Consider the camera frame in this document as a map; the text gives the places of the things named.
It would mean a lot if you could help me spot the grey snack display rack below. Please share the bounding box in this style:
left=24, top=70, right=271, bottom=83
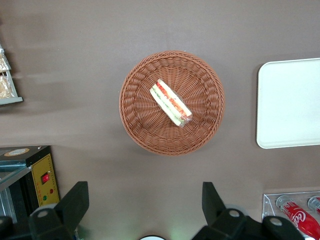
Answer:
left=0, top=42, right=24, bottom=106

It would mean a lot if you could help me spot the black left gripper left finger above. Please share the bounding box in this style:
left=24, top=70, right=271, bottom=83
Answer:
left=28, top=181, right=90, bottom=240

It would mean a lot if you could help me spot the plastic sandwich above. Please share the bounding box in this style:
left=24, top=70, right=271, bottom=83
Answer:
left=149, top=78, right=194, bottom=130

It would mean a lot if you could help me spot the clear acrylic bottle rack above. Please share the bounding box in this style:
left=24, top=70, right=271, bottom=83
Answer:
left=261, top=191, right=320, bottom=240

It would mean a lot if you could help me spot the black food warmer yellow panel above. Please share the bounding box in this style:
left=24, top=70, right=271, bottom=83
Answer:
left=0, top=145, right=61, bottom=224

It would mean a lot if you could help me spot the round brown wicker basket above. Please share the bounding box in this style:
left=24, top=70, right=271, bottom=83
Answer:
left=118, top=50, right=226, bottom=157

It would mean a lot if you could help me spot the clear bag of crackers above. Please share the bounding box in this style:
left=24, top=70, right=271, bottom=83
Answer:
left=0, top=53, right=12, bottom=74
left=0, top=74, right=16, bottom=99

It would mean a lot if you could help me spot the cream rectangular serving tray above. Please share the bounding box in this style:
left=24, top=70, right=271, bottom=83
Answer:
left=256, top=57, right=320, bottom=150

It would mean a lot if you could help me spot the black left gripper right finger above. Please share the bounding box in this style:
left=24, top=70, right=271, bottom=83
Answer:
left=191, top=181, right=264, bottom=240

